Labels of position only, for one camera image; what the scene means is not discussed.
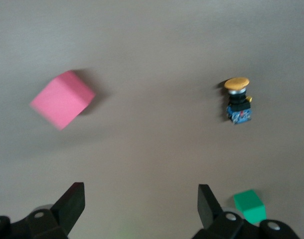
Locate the orange cap push button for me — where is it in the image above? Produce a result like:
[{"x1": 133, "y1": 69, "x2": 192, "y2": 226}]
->
[{"x1": 223, "y1": 77, "x2": 253, "y2": 125}]

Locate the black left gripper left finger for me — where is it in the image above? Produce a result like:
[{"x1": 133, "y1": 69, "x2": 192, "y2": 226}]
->
[{"x1": 24, "y1": 182, "x2": 86, "y2": 239}]

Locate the pink foam cube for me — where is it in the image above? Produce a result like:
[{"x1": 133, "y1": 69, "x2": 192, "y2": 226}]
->
[{"x1": 29, "y1": 70, "x2": 97, "y2": 131}]

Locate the green foam cube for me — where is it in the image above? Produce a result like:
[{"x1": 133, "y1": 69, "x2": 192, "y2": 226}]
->
[{"x1": 233, "y1": 189, "x2": 268, "y2": 224}]

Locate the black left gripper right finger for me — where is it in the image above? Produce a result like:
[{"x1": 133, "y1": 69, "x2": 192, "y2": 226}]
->
[{"x1": 197, "y1": 184, "x2": 245, "y2": 239}]

